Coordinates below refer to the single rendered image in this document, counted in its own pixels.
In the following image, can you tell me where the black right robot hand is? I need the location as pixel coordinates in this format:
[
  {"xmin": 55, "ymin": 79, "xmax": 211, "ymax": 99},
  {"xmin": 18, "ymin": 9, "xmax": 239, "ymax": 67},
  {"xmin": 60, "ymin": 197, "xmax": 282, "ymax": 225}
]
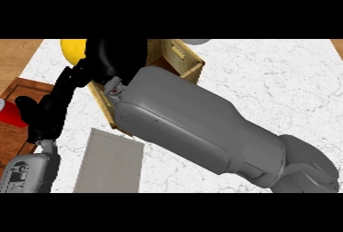
[{"xmin": 85, "ymin": 39, "xmax": 150, "ymax": 86}]

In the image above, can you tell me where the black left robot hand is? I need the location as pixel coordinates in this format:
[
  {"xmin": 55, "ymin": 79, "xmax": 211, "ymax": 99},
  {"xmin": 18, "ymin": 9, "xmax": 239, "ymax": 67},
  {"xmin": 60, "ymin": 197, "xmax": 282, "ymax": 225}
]
[{"xmin": 15, "ymin": 58, "xmax": 95, "ymax": 145}]

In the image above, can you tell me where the yellow lemon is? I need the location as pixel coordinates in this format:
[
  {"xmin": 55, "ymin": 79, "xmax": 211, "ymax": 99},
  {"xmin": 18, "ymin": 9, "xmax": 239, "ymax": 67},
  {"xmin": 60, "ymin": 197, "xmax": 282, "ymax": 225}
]
[{"xmin": 60, "ymin": 39, "xmax": 89, "ymax": 66}]

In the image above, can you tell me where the wooden basket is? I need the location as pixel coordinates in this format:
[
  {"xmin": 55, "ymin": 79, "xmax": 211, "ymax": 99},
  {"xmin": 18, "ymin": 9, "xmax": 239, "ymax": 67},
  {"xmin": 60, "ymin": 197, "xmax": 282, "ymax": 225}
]
[{"xmin": 88, "ymin": 39, "xmax": 208, "ymax": 138}]

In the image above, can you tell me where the grey placemat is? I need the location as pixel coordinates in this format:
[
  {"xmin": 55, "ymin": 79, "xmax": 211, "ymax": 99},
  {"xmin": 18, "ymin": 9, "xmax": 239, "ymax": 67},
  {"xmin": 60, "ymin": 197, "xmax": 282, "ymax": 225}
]
[{"xmin": 73, "ymin": 127, "xmax": 147, "ymax": 194}]

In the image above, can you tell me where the red can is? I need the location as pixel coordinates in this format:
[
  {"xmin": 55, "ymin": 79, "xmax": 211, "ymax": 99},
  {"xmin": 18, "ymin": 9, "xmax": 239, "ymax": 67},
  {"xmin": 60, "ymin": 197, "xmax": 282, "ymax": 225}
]
[{"xmin": 0, "ymin": 100, "xmax": 29, "ymax": 129}]

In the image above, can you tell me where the brown wooden cutting board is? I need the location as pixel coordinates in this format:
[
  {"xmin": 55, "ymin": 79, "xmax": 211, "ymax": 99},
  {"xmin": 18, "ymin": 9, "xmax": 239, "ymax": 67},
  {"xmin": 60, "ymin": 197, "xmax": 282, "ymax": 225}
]
[{"xmin": 0, "ymin": 76, "xmax": 55, "ymax": 177}]

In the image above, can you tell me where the pale grey rounded object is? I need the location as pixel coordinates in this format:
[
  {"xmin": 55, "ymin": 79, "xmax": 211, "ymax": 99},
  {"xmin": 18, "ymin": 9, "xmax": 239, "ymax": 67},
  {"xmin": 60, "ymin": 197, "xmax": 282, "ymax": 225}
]
[{"xmin": 182, "ymin": 39, "xmax": 212, "ymax": 46}]

